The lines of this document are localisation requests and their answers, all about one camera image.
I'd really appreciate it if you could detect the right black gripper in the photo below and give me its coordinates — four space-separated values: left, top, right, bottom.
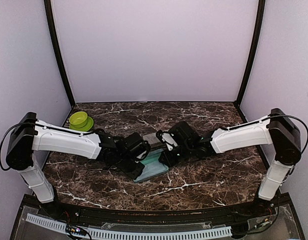
158 143 194 168

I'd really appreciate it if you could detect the teal glasses case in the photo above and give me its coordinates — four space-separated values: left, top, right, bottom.
134 148 169 183
143 133 164 148

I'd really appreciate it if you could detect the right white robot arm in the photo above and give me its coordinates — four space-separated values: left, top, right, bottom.
156 108 306 217

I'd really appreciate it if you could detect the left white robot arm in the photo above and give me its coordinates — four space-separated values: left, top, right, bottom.
3 112 151 218

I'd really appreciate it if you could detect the green plate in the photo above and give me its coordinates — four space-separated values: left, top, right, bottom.
69 116 94 132

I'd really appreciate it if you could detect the green bowl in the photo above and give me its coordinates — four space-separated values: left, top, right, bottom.
69 111 88 128

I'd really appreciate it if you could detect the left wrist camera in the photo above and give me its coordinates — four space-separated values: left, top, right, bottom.
116 132 151 161

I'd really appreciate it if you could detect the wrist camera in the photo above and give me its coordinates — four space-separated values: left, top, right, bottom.
116 132 151 161
156 121 199 151

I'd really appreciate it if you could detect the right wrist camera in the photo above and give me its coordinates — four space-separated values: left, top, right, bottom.
156 121 199 151

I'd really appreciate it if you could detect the white slotted cable duct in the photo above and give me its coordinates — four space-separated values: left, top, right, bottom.
25 213 232 240

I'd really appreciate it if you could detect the black front rail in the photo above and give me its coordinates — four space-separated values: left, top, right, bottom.
21 193 292 227

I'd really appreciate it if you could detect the right black frame post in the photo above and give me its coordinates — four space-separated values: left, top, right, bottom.
234 0 266 108

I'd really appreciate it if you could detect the black frame post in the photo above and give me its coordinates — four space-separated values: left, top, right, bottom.
234 0 266 108
43 0 76 107

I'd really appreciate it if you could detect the left black frame post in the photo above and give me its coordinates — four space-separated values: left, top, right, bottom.
43 0 76 107

